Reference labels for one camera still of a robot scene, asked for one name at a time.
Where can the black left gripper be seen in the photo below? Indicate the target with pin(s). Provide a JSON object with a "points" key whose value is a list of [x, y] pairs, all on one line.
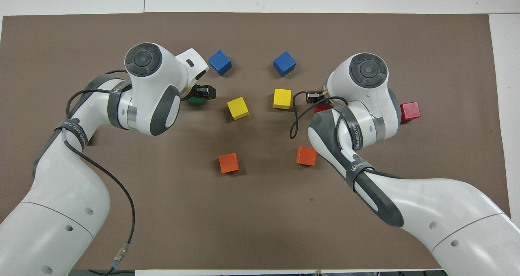
{"points": [[199, 91]]}

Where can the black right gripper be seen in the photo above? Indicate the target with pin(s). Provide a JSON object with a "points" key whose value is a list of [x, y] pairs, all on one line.
{"points": [[321, 96]]}

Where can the red wooden block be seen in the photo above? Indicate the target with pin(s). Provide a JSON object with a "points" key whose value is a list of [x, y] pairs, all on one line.
{"points": [[321, 108], [410, 112]]}

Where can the green wooden block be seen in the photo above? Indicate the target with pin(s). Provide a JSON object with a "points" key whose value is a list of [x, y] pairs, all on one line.
{"points": [[196, 101]]}

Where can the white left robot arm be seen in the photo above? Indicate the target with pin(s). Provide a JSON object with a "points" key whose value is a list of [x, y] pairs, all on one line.
{"points": [[61, 203]]}

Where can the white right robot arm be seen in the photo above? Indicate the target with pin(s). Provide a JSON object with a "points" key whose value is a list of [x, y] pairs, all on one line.
{"points": [[426, 203]]}

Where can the yellow wooden block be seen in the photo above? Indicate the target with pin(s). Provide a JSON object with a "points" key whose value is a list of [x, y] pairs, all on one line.
{"points": [[282, 98], [237, 108]]}

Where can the blue wooden block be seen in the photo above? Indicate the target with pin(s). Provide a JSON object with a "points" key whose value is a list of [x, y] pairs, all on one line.
{"points": [[219, 62], [284, 63]]}

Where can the orange wooden block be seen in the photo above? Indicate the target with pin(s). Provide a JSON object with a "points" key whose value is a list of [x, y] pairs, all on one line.
{"points": [[306, 156], [228, 162]]}

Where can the brown table mat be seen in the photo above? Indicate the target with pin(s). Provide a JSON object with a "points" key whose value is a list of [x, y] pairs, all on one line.
{"points": [[260, 227]]}

